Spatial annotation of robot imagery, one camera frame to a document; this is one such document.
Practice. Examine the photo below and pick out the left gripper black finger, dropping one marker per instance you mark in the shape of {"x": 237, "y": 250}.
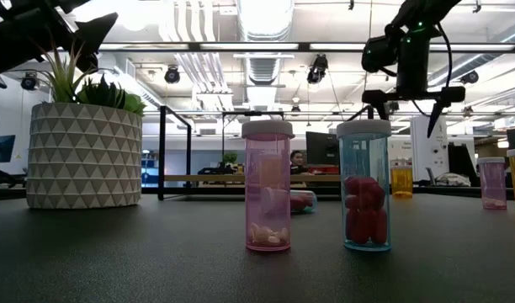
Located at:
{"x": 87, "y": 56}
{"x": 97, "y": 29}

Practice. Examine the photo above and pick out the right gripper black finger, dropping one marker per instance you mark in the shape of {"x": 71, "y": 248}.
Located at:
{"x": 436, "y": 113}
{"x": 384, "y": 110}

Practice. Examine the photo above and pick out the pink pill bottle white cap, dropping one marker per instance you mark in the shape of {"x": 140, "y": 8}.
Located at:
{"x": 492, "y": 185}
{"x": 257, "y": 151}

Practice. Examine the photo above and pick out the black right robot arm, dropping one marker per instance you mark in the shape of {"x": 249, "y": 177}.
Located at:
{"x": 426, "y": 10}

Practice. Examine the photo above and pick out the white pillar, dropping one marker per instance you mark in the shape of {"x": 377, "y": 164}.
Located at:
{"x": 428, "y": 143}

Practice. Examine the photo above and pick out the black ceiling spotlight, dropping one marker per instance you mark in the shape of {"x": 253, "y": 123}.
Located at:
{"x": 317, "y": 69}
{"x": 469, "y": 77}
{"x": 172, "y": 75}
{"x": 29, "y": 81}

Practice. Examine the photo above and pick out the white bundle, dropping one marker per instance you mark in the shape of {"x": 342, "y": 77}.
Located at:
{"x": 451, "y": 179}

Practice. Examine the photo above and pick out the black computer monitor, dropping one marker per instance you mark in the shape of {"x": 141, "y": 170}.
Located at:
{"x": 322, "y": 147}

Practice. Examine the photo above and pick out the artificial plant in patterned pot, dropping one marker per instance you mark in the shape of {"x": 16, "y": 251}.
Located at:
{"x": 85, "y": 155}

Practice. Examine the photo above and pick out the person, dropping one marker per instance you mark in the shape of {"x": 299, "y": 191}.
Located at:
{"x": 297, "y": 160}

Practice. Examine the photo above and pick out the blue-lit monitor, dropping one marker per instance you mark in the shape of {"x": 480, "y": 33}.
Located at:
{"x": 1, "y": 147}

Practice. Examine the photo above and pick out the small green background plant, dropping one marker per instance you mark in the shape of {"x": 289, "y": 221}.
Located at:
{"x": 230, "y": 157}

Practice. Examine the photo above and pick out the black aluminium rig frame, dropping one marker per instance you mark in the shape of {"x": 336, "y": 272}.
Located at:
{"x": 459, "y": 192}

